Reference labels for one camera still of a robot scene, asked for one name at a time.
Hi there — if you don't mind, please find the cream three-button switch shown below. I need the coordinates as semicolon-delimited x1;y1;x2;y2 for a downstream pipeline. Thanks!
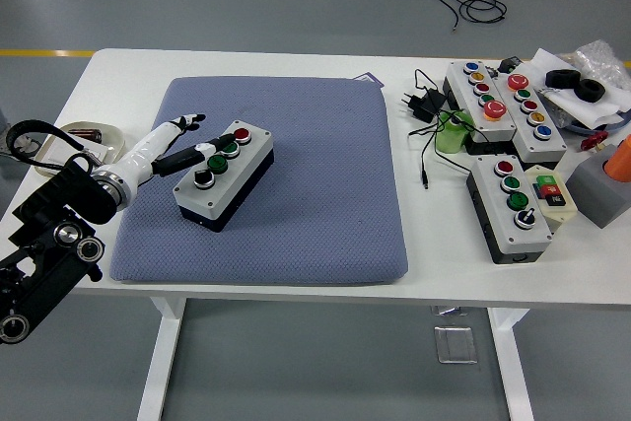
523;163;578;235

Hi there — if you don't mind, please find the cream oval tray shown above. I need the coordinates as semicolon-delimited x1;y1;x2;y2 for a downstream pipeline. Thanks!
33;119;127;179

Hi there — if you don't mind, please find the clear floor socket cover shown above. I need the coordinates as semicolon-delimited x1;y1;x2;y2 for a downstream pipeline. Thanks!
433;324;479;366

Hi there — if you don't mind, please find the orange cylinder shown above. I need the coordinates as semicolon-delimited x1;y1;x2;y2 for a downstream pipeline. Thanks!
605;133;631;185

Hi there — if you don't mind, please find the blue-grey fabric mat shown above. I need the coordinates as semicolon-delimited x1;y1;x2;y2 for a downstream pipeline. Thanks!
108;76;410;287

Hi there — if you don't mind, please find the five-button box, mushroom button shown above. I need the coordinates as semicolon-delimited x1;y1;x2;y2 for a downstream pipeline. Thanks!
442;60;518;155
492;73;569;171

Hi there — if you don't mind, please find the green plastic cup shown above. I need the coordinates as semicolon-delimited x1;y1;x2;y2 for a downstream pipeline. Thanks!
435;109;473;155

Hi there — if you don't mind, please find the red valve knob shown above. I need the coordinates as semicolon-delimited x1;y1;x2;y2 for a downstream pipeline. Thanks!
580;130;610;151

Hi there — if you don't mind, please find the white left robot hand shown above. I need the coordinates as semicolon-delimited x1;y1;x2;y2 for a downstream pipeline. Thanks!
113;113;239;195

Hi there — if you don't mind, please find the dark red small item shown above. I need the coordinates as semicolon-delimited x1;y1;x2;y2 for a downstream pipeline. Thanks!
67;127;104;142

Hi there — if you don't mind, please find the blue plastic ring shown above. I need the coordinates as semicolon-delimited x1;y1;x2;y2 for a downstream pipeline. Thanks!
564;112;631;136

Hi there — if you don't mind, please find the black adapter cord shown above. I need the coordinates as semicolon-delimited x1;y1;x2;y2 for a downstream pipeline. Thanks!
407;68;482;190

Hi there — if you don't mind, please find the clear bubble wrap bag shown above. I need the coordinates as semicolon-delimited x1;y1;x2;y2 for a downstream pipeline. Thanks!
571;38;631;92

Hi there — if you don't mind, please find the white foam sheet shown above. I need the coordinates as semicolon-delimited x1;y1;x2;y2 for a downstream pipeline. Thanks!
529;47;631;129

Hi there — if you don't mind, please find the black power adapter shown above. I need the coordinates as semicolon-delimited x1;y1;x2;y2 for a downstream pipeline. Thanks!
397;88;445;122

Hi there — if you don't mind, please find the four-button grey control box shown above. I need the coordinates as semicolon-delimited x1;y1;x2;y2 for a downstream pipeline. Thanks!
172;119;275;234
465;154;554;265

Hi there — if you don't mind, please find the grey plastic block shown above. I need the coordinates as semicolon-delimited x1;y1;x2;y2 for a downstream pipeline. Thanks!
566;142;631;230

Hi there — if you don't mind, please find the purple-edged white card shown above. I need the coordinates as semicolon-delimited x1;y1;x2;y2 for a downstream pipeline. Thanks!
350;70;386;90

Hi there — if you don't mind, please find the white table leg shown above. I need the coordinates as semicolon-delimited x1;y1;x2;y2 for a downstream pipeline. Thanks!
136;297;187;421
487;307;536;421

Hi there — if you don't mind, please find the white flat switch plate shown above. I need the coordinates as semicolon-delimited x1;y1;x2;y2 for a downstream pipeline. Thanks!
41;137;112;169

